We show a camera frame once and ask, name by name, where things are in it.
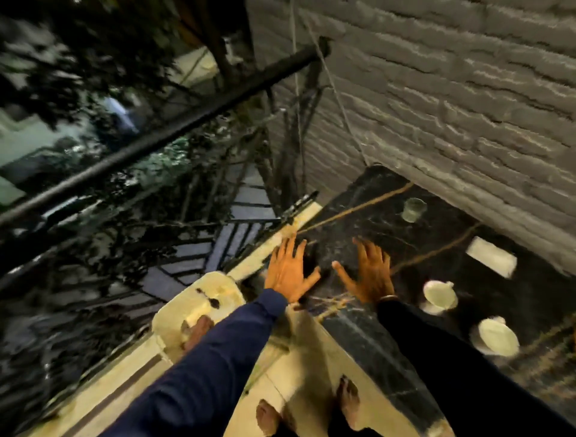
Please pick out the person's left hand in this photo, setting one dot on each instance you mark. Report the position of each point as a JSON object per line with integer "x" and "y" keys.
{"x": 286, "y": 275}

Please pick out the person's right hand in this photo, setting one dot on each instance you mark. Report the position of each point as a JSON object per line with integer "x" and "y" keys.
{"x": 371, "y": 281}

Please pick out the person's left thumb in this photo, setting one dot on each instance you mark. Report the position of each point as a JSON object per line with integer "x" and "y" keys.
{"x": 312, "y": 278}

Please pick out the person's right middle finger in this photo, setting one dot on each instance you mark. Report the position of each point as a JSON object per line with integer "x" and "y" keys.
{"x": 371, "y": 253}

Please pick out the person's left little finger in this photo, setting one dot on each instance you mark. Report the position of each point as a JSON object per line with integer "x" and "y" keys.
{"x": 273, "y": 257}

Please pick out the person's right thumb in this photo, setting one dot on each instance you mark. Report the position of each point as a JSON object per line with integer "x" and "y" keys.
{"x": 343, "y": 272}

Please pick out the person's left middle finger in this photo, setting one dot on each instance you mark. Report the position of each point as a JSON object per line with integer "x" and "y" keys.
{"x": 290, "y": 247}

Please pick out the person's right little finger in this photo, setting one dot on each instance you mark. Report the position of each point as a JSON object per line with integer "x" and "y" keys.
{"x": 386, "y": 262}

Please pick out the person's right forearm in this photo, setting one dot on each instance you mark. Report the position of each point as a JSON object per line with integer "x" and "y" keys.
{"x": 459, "y": 373}

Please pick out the person's left forearm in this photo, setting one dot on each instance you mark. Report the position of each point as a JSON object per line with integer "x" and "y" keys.
{"x": 211, "y": 373}

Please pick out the clear drinking glass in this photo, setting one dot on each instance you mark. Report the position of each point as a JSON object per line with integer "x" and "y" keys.
{"x": 413, "y": 210}

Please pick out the small white cup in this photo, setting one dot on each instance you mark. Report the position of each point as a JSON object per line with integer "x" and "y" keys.
{"x": 440, "y": 295}

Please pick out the cream plastic planter tub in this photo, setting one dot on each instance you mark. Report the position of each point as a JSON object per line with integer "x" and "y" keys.
{"x": 204, "y": 299}

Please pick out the white rectangular box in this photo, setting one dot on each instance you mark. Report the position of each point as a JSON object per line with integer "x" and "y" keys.
{"x": 491, "y": 256}

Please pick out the person's right foot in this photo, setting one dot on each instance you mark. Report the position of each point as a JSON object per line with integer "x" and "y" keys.
{"x": 349, "y": 400}

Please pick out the person's foot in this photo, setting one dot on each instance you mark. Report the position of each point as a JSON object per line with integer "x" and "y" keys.
{"x": 268, "y": 419}
{"x": 349, "y": 400}

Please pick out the white round bowl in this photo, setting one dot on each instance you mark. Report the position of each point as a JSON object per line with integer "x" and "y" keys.
{"x": 497, "y": 337}

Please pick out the glass balcony panel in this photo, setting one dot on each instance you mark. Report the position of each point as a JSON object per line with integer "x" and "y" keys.
{"x": 135, "y": 234}

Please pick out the person's left foot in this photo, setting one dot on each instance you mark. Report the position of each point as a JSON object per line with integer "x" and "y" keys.
{"x": 268, "y": 419}

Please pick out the black metal handrail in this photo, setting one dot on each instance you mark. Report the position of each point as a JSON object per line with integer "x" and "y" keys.
{"x": 162, "y": 135}

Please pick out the dark leafy tree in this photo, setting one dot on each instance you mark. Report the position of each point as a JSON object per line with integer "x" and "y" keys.
{"x": 90, "y": 49}

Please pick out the black railing base bracket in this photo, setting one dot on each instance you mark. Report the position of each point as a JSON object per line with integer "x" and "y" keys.
{"x": 299, "y": 207}

